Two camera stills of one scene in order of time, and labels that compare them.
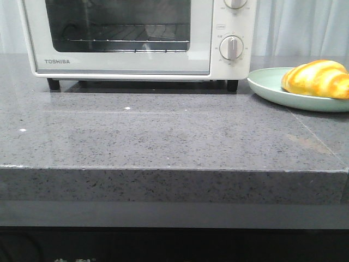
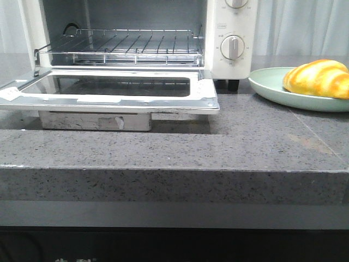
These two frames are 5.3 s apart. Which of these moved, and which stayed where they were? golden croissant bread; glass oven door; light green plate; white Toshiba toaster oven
Moved: glass oven door
Stayed: golden croissant bread; light green plate; white Toshiba toaster oven
